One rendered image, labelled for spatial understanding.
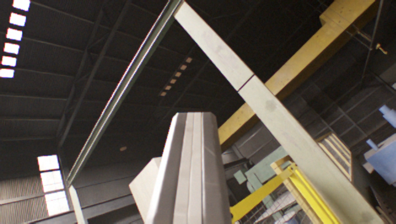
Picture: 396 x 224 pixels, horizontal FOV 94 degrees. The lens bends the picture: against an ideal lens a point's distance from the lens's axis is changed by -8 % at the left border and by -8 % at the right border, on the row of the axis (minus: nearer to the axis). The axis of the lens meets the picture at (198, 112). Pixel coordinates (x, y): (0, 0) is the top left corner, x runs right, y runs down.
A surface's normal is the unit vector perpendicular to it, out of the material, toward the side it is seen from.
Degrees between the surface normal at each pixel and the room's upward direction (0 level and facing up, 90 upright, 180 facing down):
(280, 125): 90
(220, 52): 90
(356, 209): 90
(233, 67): 90
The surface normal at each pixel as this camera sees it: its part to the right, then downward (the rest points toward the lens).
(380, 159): -0.62, -0.04
